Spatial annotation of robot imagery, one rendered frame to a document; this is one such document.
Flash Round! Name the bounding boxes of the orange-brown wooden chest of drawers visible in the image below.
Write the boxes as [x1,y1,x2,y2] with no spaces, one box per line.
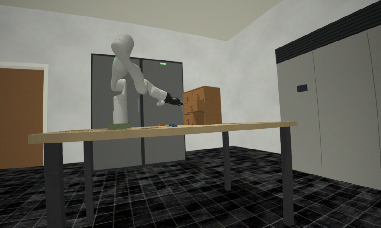
[182,86,222,125]

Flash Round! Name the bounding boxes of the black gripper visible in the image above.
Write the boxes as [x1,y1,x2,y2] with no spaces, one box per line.
[164,93,183,106]

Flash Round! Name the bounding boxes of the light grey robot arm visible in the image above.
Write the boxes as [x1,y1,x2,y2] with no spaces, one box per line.
[111,33,167,124]

